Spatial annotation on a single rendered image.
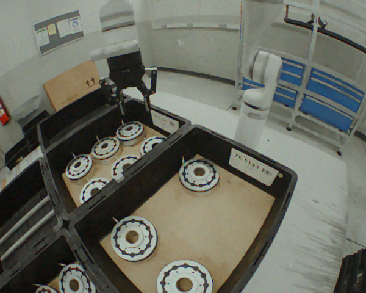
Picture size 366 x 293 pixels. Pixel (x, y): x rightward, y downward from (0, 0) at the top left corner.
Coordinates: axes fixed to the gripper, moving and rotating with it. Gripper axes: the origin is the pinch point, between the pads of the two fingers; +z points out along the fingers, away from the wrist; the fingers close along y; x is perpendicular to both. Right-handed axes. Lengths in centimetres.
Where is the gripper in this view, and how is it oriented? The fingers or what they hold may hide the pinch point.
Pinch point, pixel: (134, 106)
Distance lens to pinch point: 41.3
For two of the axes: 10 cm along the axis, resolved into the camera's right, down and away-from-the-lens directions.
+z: 0.6, 7.3, 6.8
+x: 1.0, 6.8, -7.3
